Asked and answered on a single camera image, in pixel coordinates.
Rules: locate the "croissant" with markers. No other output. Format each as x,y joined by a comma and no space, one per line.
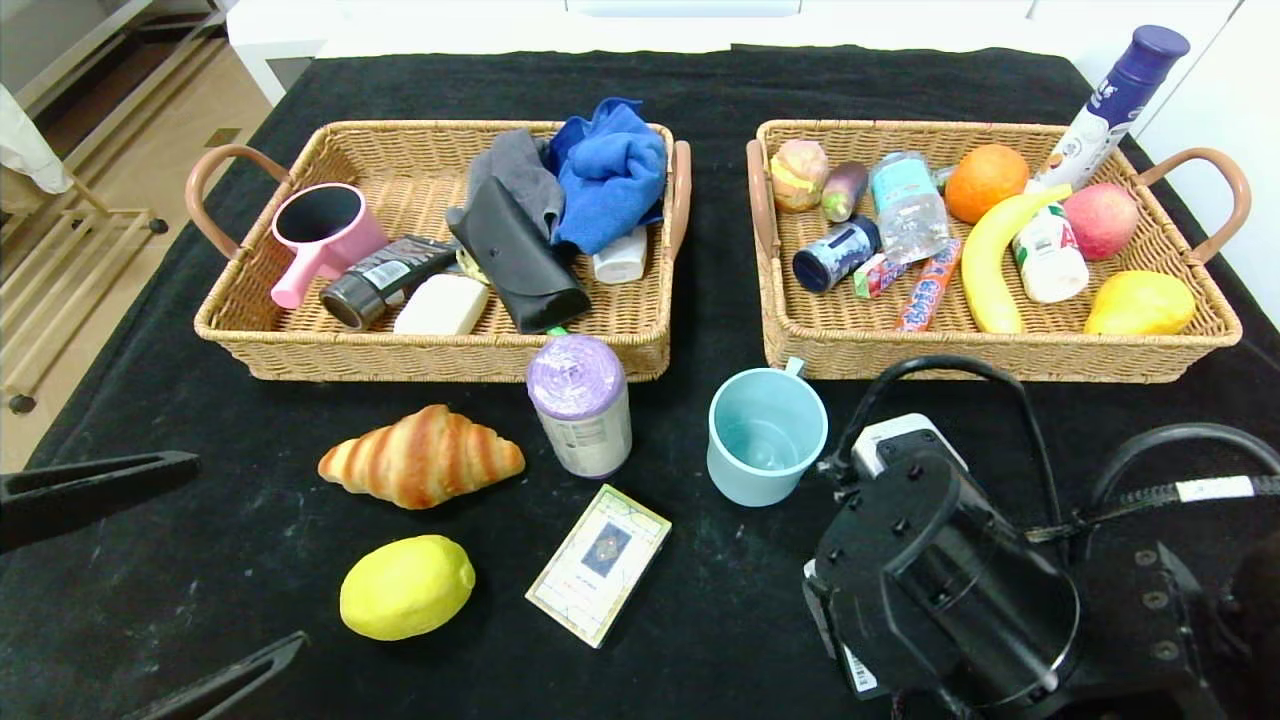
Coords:
423,458

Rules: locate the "yellow mango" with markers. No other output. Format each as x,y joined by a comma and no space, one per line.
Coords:
1140,304

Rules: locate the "blue can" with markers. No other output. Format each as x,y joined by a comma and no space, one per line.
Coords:
835,255

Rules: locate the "pink mug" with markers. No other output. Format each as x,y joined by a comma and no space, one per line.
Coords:
343,248

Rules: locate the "white hanging cloth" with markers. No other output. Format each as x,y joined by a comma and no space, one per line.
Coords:
25,150

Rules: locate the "grey cloth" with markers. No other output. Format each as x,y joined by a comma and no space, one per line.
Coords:
520,168

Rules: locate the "clear water bottle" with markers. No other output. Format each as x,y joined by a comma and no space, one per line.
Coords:
908,205

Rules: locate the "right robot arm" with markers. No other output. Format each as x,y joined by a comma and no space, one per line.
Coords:
960,590

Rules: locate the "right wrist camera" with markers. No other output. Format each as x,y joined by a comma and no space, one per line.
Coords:
900,440

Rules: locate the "toy burger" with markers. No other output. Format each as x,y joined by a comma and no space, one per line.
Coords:
800,175

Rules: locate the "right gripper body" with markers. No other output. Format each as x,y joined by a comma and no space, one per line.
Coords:
851,657

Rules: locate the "black table cloth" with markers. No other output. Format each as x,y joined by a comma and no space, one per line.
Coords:
650,680

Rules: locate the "beige wheeled rack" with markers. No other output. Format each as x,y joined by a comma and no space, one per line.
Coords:
60,260

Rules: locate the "playing card box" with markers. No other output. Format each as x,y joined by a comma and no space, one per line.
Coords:
600,565

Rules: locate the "orange fruit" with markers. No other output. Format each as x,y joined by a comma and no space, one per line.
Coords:
985,184

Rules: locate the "yellow lemon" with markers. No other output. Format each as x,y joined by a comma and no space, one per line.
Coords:
408,588

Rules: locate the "red white candy pack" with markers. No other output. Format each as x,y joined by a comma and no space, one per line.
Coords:
878,275

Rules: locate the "blue cloth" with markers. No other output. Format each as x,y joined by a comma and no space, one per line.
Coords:
610,178

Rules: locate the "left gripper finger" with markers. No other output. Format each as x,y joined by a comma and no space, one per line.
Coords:
235,685
90,495

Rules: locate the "white soap bar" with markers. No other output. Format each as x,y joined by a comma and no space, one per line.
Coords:
443,306

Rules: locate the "black glasses case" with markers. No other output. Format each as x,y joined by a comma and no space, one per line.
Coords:
520,260

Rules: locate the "teal plastic cup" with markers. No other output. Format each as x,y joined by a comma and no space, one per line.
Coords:
765,440

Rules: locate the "white yogurt bottle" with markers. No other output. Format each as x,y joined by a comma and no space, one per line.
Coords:
1050,264

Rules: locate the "yellow banana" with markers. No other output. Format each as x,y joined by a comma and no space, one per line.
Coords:
985,270

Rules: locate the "yellow patterned round item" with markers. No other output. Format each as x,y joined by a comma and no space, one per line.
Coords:
470,266

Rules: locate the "purple garbage bag roll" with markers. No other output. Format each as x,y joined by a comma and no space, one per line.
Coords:
580,410

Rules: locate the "beige shelf frame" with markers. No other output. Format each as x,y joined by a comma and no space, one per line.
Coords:
110,50

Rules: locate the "green candy pack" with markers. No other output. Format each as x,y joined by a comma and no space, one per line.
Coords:
944,178

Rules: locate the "white spray bottle purple cap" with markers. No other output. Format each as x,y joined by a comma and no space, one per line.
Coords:
1092,128

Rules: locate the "purple eggplant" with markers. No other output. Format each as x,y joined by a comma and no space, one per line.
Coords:
845,190

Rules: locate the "red peach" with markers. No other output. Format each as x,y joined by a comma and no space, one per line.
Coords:
1100,221

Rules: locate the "orange candy roll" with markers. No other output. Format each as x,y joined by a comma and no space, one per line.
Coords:
928,290

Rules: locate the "black cosmetic tube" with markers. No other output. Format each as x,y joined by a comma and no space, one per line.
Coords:
388,275

